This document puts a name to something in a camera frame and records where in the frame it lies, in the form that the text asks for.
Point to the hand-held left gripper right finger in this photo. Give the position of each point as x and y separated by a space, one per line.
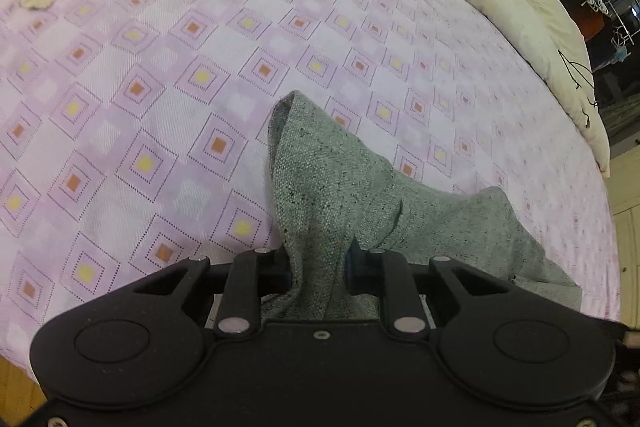
352 268

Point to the purple checked bed sheet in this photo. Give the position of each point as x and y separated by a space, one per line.
150 82

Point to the grey speckled pants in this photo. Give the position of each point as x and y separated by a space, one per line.
325 187

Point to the metal clothes drying rack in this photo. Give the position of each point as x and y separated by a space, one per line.
607 2

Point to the cream cabinet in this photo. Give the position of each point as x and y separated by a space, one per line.
629 247

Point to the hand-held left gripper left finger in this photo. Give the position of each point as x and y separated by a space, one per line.
280 277

